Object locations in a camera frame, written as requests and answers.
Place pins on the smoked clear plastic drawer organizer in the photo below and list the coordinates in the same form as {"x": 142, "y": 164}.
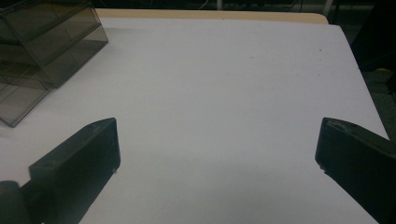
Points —
{"x": 40, "y": 53}

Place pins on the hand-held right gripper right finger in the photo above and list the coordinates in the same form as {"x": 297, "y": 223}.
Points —
{"x": 358, "y": 158}

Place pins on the white table cover sheet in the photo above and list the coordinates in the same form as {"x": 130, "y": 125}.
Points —
{"x": 218, "y": 102}

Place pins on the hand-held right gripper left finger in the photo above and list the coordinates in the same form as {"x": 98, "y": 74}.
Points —
{"x": 79, "y": 161}

